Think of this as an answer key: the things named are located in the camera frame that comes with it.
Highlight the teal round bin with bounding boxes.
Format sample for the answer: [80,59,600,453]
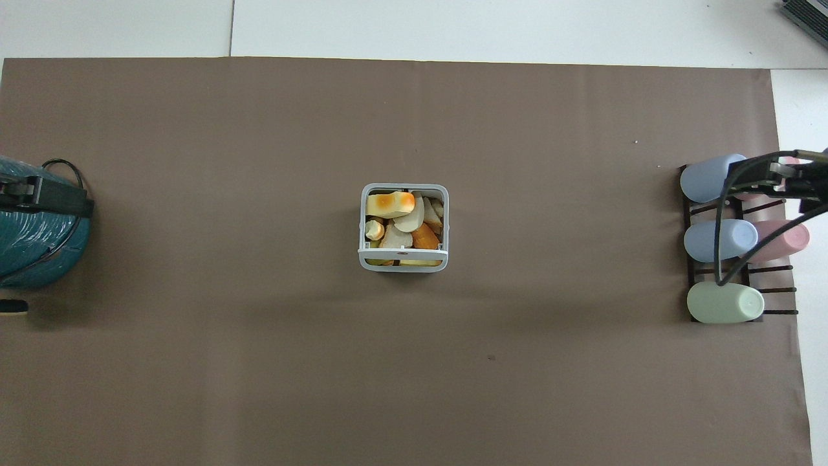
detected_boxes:
[0,155,93,290]

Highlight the orange food piece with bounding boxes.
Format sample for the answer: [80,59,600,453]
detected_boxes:
[411,223,441,250]

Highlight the large cream food piece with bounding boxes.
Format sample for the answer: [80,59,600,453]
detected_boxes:
[393,197,426,233]

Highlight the beige food piece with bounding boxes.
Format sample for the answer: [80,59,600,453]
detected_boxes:
[380,224,414,250]

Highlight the orange yellow bread piece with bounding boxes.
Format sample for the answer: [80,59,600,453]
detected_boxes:
[366,192,417,219]

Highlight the grey square basket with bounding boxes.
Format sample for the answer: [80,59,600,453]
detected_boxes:
[358,183,450,273]

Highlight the blue cup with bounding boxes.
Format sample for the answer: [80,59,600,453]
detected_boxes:
[680,153,748,204]
[684,219,759,263]

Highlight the green cup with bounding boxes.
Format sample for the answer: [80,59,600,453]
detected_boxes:
[687,283,765,325]

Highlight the black cup rack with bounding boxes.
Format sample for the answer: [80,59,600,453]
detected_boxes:
[677,164,800,324]

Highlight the pink cup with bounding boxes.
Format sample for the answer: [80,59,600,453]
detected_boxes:
[737,155,804,202]
[744,219,811,263]

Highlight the dark grey ribbed device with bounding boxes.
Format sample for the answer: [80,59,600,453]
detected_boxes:
[779,0,828,31]

